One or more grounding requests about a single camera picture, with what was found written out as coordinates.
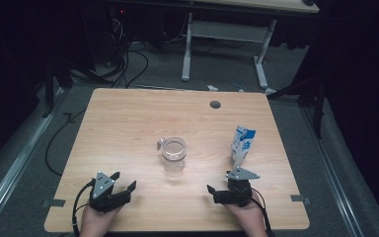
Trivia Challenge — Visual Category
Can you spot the white-framed desk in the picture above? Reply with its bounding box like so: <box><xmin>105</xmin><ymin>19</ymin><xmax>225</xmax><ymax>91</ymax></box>
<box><xmin>181</xmin><ymin>0</ymin><xmax>321</xmax><ymax>97</ymax></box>

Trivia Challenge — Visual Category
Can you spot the right hand-held gripper black cable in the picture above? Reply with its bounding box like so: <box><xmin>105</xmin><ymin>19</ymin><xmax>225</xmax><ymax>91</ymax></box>
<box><xmin>250</xmin><ymin>187</ymin><xmax>276</xmax><ymax>237</ymax></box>

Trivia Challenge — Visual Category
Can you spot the white and blue milk carton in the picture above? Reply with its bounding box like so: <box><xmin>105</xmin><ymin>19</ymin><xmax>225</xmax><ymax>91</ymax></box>
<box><xmin>230</xmin><ymin>124</ymin><xmax>258</xmax><ymax>169</ymax></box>

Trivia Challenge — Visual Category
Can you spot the clear glass cup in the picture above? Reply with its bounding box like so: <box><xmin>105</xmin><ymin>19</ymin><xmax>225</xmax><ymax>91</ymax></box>
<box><xmin>156</xmin><ymin>136</ymin><xmax>188</xmax><ymax>173</ymax></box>

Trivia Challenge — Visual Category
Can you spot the person's right hand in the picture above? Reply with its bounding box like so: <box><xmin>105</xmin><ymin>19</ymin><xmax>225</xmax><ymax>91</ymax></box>
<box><xmin>221</xmin><ymin>197</ymin><xmax>268</xmax><ymax>237</ymax></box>

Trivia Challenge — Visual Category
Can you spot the left hand-held gripper black cable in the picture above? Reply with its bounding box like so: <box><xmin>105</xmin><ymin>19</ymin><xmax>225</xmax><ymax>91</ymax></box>
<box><xmin>71</xmin><ymin>179</ymin><xmax>97</xmax><ymax>237</ymax></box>

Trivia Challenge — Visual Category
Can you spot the hand-held gripper black cable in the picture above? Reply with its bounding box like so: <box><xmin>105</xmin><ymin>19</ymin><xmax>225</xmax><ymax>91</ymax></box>
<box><xmin>250</xmin><ymin>187</ymin><xmax>276</xmax><ymax>237</ymax></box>
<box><xmin>71</xmin><ymin>179</ymin><xmax>97</xmax><ymax>237</ymax></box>

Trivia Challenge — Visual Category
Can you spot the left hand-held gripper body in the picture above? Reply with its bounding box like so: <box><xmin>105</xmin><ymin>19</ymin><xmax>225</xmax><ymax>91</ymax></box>
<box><xmin>88</xmin><ymin>170</ymin><xmax>132</xmax><ymax>213</ymax></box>

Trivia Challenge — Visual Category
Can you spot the black stand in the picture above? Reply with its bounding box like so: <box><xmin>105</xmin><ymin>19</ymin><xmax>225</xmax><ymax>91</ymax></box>
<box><xmin>265</xmin><ymin>73</ymin><xmax>328</xmax><ymax>140</ymax></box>
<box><xmin>41</xmin><ymin>57</ymin><xmax>74</xmax><ymax>119</ymax></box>

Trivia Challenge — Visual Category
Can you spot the person's left hand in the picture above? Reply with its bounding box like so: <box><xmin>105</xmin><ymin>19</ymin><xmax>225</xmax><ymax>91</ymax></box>
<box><xmin>79</xmin><ymin>203</ymin><xmax>124</xmax><ymax>237</ymax></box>

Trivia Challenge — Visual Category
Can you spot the grey tape strip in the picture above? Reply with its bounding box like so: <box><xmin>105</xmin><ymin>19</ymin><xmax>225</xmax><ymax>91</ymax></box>
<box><xmin>41</xmin><ymin>198</ymin><xmax>66</xmax><ymax>208</ymax></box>
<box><xmin>289</xmin><ymin>194</ymin><xmax>312</xmax><ymax>203</ymax></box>

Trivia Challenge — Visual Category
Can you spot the metal floor rail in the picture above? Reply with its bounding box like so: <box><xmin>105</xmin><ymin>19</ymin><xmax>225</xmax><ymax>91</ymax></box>
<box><xmin>300</xmin><ymin>105</ymin><xmax>367</xmax><ymax>237</ymax></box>
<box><xmin>0</xmin><ymin>87</ymin><xmax>67</xmax><ymax>237</ymax></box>

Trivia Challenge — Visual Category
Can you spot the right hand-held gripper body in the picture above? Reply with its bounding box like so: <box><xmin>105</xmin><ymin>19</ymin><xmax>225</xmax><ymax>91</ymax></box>
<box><xmin>213</xmin><ymin>165</ymin><xmax>262</xmax><ymax>208</ymax></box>

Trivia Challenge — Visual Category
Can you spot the long black floor cable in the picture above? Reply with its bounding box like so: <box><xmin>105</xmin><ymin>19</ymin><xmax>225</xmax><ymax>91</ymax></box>
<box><xmin>44</xmin><ymin>108</ymin><xmax>89</xmax><ymax>178</ymax></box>

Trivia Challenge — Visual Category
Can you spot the bundle of black floor cables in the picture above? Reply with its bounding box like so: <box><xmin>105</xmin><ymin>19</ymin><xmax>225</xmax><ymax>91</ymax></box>
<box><xmin>68</xmin><ymin>39</ymin><xmax>150</xmax><ymax>89</ymax></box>

